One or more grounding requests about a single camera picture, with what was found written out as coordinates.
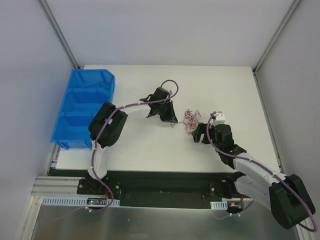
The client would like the red cable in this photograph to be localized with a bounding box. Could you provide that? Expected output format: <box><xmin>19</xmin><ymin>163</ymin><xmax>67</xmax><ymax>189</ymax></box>
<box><xmin>183</xmin><ymin>108</ymin><xmax>201</xmax><ymax>136</ymax></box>

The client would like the white cable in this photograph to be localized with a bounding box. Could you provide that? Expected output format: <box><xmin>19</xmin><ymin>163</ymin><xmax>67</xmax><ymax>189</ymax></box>
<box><xmin>169</xmin><ymin>108</ymin><xmax>203</xmax><ymax>128</ymax></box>

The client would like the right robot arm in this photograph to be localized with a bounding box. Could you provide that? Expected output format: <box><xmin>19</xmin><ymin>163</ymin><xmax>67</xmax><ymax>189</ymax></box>
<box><xmin>191</xmin><ymin>122</ymin><xmax>316</xmax><ymax>230</ymax></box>

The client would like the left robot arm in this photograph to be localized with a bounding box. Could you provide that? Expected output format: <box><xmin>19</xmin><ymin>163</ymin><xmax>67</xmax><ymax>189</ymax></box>
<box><xmin>87</xmin><ymin>87</ymin><xmax>178</xmax><ymax>195</ymax></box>

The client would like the blue plastic bin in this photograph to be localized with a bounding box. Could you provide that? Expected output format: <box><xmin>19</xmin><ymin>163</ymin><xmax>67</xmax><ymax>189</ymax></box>
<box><xmin>50</xmin><ymin>69</ymin><xmax>116</xmax><ymax>150</ymax></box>

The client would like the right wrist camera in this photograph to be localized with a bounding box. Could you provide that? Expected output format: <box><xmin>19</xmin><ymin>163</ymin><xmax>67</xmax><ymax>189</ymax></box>
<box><xmin>212</xmin><ymin>111</ymin><xmax>226</xmax><ymax>126</ymax></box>

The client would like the right white cable duct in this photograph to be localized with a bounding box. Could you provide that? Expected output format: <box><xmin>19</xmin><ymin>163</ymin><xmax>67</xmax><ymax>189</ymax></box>
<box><xmin>210</xmin><ymin>200</ymin><xmax>228</xmax><ymax>211</ymax></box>

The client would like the white cable duct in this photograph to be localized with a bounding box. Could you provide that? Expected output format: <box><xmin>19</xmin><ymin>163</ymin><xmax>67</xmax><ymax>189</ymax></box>
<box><xmin>210</xmin><ymin>200</ymin><xmax>228</xmax><ymax>211</ymax></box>
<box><xmin>42</xmin><ymin>196</ymin><xmax>120</xmax><ymax>208</ymax></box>

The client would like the right aluminium frame post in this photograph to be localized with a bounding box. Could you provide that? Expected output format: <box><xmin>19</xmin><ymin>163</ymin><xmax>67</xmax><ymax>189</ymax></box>
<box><xmin>252</xmin><ymin>0</ymin><xmax>303</xmax><ymax>76</ymax></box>

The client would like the aluminium frame post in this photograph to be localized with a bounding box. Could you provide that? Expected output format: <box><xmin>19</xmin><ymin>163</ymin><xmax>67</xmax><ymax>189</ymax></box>
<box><xmin>37</xmin><ymin>0</ymin><xmax>81</xmax><ymax>69</ymax></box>
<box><xmin>252</xmin><ymin>0</ymin><xmax>303</xmax><ymax>76</ymax></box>

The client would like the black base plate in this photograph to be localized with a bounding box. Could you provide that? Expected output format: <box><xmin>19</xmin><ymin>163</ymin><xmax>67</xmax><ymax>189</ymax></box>
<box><xmin>77</xmin><ymin>170</ymin><xmax>241</xmax><ymax>209</ymax></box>

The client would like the left white cable duct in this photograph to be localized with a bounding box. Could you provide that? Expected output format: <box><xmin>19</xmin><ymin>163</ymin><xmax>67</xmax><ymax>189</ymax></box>
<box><xmin>42</xmin><ymin>196</ymin><xmax>120</xmax><ymax>208</ymax></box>

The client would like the left aluminium frame post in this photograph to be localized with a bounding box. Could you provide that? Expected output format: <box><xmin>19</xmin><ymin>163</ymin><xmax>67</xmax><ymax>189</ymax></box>
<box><xmin>37</xmin><ymin>0</ymin><xmax>81</xmax><ymax>69</ymax></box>

